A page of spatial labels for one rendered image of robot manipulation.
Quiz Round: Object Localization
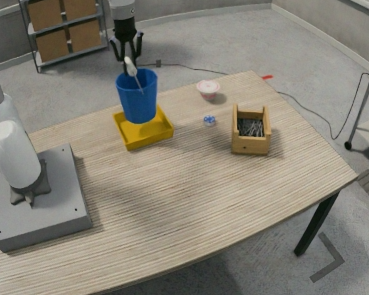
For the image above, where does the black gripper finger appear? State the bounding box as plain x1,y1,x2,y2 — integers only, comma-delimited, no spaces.
109,35,127,76
128,31,144,70

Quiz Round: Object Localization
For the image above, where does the yellow shallow tray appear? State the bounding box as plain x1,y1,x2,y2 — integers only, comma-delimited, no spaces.
112,103,174,151

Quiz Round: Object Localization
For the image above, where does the small wooden crate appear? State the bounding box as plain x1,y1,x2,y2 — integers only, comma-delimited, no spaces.
231,103,271,156

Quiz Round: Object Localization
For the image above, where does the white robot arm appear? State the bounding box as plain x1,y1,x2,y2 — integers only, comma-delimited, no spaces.
0,0,136,205

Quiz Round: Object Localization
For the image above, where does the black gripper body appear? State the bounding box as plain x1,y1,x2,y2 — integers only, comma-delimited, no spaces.
114,16,137,43

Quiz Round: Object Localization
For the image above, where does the white and pink yogurt cup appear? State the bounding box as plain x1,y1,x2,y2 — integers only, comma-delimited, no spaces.
197,80,220,101

